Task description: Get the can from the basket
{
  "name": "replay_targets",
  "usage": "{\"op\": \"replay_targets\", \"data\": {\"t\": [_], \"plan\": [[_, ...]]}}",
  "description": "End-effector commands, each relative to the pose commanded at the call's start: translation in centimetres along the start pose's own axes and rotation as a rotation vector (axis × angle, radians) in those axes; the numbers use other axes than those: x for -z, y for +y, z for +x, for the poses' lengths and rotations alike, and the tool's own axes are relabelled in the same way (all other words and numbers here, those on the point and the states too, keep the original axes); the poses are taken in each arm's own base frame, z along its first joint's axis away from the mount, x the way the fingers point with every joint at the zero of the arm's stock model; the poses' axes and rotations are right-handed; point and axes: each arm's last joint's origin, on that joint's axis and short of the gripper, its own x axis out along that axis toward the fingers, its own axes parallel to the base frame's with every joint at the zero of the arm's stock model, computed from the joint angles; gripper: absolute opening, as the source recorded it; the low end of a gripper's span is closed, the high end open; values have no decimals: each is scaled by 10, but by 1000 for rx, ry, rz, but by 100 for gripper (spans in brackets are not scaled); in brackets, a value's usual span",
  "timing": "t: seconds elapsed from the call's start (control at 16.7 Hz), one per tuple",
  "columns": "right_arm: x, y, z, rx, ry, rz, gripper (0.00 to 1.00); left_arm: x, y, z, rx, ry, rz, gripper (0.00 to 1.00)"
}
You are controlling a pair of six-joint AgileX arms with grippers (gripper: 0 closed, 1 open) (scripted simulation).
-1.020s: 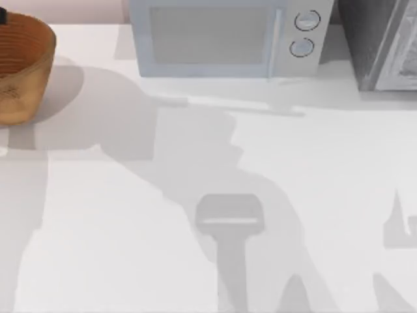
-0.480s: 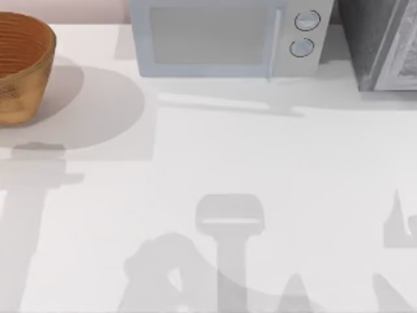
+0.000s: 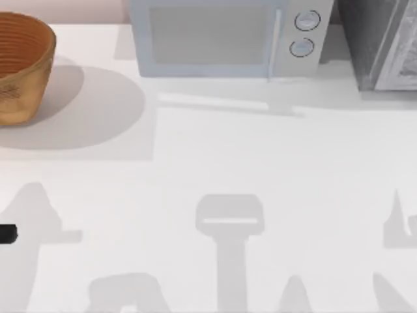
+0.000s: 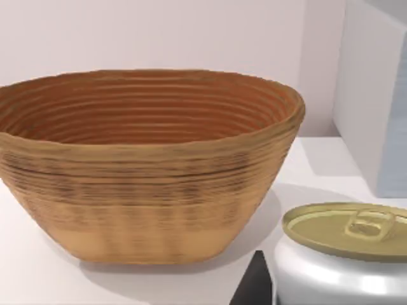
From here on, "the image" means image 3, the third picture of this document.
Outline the microwave door handle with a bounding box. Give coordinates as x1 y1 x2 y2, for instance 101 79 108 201
267 8 283 83

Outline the pale microwave oven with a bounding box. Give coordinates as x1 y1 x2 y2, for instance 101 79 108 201
126 0 336 81

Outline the grey cabinet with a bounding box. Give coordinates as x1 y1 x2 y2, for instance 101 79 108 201
337 0 417 92

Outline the round microwave knob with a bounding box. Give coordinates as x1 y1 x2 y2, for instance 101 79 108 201
289 37 315 59
294 9 322 32

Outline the brown woven basket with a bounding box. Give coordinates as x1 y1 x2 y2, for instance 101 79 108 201
0 11 57 127

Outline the pale microwave door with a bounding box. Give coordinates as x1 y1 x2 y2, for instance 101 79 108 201
126 0 287 79

